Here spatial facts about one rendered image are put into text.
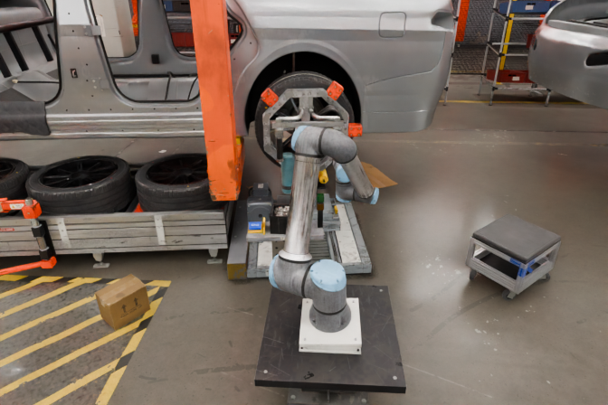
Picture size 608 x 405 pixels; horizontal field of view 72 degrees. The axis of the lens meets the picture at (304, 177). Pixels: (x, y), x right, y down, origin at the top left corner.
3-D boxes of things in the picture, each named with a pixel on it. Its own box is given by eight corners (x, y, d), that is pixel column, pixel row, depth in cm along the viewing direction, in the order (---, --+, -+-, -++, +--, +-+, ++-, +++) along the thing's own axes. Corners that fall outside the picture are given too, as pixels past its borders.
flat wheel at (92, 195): (30, 235, 267) (19, 202, 257) (37, 192, 321) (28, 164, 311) (139, 211, 294) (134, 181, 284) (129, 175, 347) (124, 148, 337)
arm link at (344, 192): (352, 205, 227) (352, 184, 222) (332, 202, 232) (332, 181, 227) (358, 198, 234) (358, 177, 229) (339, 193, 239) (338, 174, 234)
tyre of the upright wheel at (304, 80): (239, 135, 299) (318, 174, 317) (236, 146, 278) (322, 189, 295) (284, 51, 277) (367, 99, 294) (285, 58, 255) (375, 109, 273)
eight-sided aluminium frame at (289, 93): (345, 166, 287) (348, 87, 263) (346, 170, 281) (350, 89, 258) (264, 168, 284) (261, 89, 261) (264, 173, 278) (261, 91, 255)
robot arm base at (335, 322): (349, 334, 180) (348, 318, 176) (305, 330, 184) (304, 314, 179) (353, 302, 197) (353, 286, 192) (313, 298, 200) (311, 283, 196)
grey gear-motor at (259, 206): (275, 214, 327) (273, 173, 312) (275, 245, 290) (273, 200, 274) (251, 214, 326) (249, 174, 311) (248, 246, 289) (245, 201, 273)
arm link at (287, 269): (299, 302, 180) (322, 127, 172) (263, 290, 187) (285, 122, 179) (313, 291, 194) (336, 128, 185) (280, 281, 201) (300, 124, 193)
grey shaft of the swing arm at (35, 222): (59, 263, 277) (38, 195, 255) (55, 268, 272) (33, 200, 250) (44, 263, 276) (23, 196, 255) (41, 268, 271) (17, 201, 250)
